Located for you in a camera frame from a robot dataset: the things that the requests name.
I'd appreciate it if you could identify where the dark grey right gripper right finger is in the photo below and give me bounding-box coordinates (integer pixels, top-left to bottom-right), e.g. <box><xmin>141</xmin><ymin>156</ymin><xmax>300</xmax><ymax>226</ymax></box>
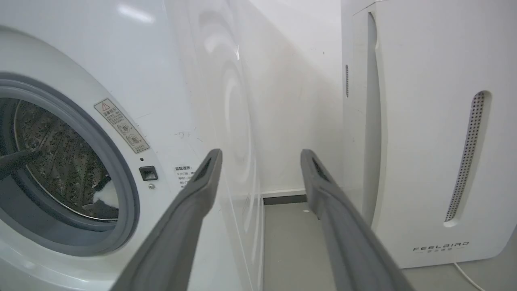
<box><xmin>300</xmin><ymin>149</ymin><xmax>414</xmax><ymax>291</ymax></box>

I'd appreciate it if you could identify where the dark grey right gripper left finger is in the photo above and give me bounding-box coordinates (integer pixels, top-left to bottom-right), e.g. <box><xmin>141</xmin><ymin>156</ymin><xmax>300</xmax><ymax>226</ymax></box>
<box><xmin>110</xmin><ymin>149</ymin><xmax>223</xmax><ymax>291</ymax></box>

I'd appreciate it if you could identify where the white front-load washing machine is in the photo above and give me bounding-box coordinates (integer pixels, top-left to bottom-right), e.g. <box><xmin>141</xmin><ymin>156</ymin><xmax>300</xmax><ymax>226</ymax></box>
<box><xmin>0</xmin><ymin>0</ymin><xmax>265</xmax><ymax>291</ymax></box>

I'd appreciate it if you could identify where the instruction text sticker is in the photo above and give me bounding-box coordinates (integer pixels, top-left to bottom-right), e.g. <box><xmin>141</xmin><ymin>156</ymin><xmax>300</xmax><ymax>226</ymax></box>
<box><xmin>174</xmin><ymin>165</ymin><xmax>196</xmax><ymax>189</ymax></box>

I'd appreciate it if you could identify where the white skirting board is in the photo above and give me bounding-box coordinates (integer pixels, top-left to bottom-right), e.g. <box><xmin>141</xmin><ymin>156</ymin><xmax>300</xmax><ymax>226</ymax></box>
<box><xmin>261</xmin><ymin>188</ymin><xmax>307</xmax><ymax>198</ymax></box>

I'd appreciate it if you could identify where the white item inside drum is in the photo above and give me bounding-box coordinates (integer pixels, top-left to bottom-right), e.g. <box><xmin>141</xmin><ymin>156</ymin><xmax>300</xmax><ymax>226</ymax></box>
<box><xmin>92</xmin><ymin>176</ymin><xmax>120</xmax><ymax>219</ymax></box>

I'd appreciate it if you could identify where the grey rubber door seal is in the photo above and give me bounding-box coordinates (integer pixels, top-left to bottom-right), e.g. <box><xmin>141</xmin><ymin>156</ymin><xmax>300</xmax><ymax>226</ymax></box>
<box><xmin>0</xmin><ymin>72</ymin><xmax>141</xmax><ymax>257</ymax></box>

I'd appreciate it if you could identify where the warning label sticker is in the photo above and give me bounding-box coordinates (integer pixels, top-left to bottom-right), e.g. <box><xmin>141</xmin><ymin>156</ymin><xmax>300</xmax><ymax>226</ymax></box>
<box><xmin>94</xmin><ymin>98</ymin><xmax>150</xmax><ymax>154</ymax></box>

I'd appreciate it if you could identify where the white Feelbird appliance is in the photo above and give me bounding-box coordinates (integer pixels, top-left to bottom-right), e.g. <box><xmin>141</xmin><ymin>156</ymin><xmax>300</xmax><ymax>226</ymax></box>
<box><xmin>341</xmin><ymin>0</ymin><xmax>517</xmax><ymax>269</ymax></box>

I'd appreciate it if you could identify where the white power cable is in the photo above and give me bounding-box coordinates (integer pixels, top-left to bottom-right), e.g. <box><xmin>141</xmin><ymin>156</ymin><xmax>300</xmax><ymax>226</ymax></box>
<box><xmin>453</xmin><ymin>262</ymin><xmax>486</xmax><ymax>291</ymax></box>

